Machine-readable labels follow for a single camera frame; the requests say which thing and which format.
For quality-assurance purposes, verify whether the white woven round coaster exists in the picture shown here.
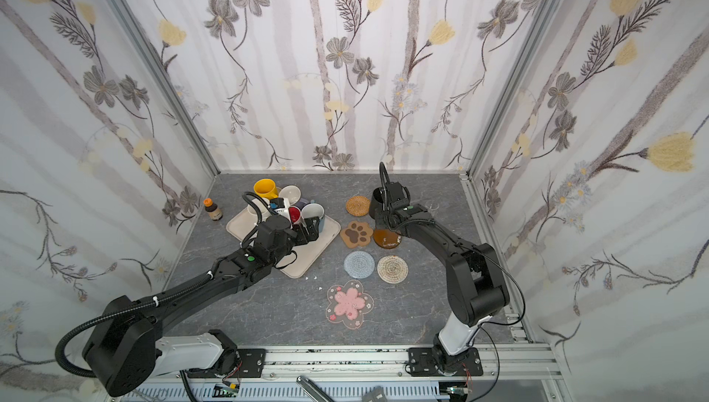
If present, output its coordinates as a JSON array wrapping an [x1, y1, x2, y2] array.
[[377, 255, 409, 285]]

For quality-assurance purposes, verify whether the pink flower coaster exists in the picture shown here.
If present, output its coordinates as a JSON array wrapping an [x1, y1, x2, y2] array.
[[325, 279, 374, 330]]

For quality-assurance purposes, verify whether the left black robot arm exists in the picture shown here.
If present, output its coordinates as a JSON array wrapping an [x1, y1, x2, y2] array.
[[55, 214, 319, 396]]

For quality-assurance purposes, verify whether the lavender mug white inside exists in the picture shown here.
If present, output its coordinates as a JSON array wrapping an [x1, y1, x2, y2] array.
[[279, 185, 311, 209]]

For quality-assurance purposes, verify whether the aluminium frame rail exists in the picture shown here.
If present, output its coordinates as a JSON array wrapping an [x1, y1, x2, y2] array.
[[123, 343, 572, 401]]

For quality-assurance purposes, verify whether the grey round coaster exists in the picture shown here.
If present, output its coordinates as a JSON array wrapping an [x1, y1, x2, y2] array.
[[343, 251, 376, 279]]

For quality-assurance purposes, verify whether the woven rattan round coaster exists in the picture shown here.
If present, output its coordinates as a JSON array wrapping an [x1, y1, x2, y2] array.
[[345, 195, 370, 217]]

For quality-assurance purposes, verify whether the white mug red inside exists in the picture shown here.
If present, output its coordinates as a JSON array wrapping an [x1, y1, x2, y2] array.
[[288, 206, 303, 226]]

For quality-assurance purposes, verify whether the cork paw print coaster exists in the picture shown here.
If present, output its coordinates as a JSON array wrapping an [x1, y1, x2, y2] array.
[[340, 221, 374, 249]]

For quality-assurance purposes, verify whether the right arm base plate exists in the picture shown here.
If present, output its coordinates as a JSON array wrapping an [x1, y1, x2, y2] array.
[[404, 346, 484, 377]]

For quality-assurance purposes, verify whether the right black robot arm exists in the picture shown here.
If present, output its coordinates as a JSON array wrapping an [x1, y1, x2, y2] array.
[[369, 182, 510, 374]]

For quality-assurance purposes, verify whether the blue floral mug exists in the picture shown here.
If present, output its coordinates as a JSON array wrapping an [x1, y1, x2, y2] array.
[[301, 203, 325, 232]]

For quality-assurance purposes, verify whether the beige serving tray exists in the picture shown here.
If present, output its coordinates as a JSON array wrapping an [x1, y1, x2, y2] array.
[[226, 207, 342, 279]]

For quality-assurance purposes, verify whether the black mug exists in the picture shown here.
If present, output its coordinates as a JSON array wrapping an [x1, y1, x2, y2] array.
[[369, 187, 387, 220]]

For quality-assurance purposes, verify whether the small brown bottle orange cap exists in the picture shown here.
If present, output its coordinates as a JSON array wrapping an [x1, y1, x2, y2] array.
[[203, 198, 223, 221]]

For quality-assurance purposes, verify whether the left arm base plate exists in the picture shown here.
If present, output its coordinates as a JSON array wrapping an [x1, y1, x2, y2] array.
[[186, 348, 267, 380]]

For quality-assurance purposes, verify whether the yellow mug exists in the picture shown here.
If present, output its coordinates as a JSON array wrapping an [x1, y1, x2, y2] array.
[[253, 179, 279, 201]]

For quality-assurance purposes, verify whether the white mug with handle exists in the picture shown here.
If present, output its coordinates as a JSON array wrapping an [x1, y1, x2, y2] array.
[[247, 196, 270, 219]]

